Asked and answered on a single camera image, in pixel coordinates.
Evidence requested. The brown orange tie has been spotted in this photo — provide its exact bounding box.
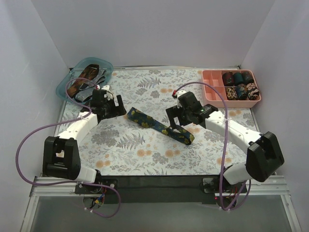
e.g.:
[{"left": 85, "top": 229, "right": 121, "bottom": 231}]
[{"left": 67, "top": 64, "right": 99, "bottom": 98}]

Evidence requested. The teal rolled tie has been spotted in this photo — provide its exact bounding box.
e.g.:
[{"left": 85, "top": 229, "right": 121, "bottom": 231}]
[{"left": 233, "top": 72, "right": 244, "bottom": 86}]

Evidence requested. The dark red rolled tie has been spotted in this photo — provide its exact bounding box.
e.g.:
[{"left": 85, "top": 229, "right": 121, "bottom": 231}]
[{"left": 222, "top": 72, "right": 234, "bottom": 86}]

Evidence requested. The navy yellow floral tie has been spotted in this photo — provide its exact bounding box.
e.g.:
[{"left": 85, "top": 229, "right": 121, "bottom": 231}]
[{"left": 127, "top": 107, "right": 195, "bottom": 145}]

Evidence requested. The purple cable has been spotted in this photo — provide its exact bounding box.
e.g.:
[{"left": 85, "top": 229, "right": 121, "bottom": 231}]
[
  {"left": 16, "top": 78, "right": 122, "bottom": 218},
  {"left": 172, "top": 82, "right": 252, "bottom": 212}
]

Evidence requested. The black pink floral rolled tie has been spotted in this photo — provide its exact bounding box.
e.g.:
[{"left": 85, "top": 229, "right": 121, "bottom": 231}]
[{"left": 246, "top": 83, "right": 260, "bottom": 101}]

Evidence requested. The pink compartment tray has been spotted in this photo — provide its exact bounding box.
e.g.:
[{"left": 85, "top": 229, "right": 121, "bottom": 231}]
[{"left": 202, "top": 70, "right": 262, "bottom": 108}]

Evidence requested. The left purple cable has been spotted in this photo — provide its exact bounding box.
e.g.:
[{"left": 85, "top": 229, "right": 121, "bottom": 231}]
[{"left": 16, "top": 78, "right": 122, "bottom": 218}]

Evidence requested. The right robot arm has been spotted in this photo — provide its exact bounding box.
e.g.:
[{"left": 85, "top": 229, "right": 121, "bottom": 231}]
[{"left": 166, "top": 91, "right": 284, "bottom": 192}]

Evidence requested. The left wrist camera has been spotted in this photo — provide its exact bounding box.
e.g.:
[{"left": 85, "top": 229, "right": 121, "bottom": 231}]
[{"left": 95, "top": 85, "right": 114, "bottom": 101}]

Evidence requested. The grey patterned tie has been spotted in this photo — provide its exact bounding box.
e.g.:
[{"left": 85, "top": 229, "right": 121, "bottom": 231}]
[{"left": 73, "top": 69, "right": 107, "bottom": 102}]

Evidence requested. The navy patterned rolled tie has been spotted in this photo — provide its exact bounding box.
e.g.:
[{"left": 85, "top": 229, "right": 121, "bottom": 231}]
[{"left": 235, "top": 84, "right": 248, "bottom": 100}]

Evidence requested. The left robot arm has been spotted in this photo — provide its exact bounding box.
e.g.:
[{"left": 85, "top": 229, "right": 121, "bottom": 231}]
[{"left": 42, "top": 89, "right": 126, "bottom": 193}]

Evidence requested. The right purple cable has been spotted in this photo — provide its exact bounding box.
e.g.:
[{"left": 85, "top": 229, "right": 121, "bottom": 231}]
[{"left": 172, "top": 82, "right": 252, "bottom": 212}]

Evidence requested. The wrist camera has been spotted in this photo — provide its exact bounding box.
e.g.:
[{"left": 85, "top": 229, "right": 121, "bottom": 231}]
[
  {"left": 95, "top": 85, "right": 114, "bottom": 101},
  {"left": 172, "top": 90, "right": 187, "bottom": 109}
]

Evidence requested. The teal plastic bin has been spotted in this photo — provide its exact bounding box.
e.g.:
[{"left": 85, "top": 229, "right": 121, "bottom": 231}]
[{"left": 56, "top": 57, "right": 113, "bottom": 100}]

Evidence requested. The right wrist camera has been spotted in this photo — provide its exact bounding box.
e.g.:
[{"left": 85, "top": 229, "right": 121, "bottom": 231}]
[{"left": 172, "top": 90, "right": 187, "bottom": 109}]

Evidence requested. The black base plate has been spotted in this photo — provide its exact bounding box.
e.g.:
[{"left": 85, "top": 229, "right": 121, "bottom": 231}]
[{"left": 74, "top": 175, "right": 247, "bottom": 205}]

